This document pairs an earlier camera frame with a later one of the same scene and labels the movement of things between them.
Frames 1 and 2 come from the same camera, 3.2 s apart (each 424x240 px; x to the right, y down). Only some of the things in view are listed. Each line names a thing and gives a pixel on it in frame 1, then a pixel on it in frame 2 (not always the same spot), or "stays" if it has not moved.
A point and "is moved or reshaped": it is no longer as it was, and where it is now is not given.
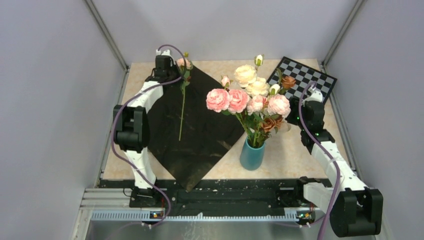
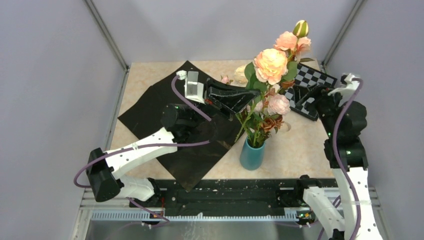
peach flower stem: x=185 y=79 is moved or reshaped
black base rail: x=224 y=195 stays
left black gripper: x=176 y=68 → x=233 y=97
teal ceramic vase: x=251 y=158 stays
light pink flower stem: x=278 y=105 stays
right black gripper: x=294 y=102 → x=302 y=93
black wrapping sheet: x=188 y=139 stays
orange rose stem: x=279 y=76 → x=270 y=124
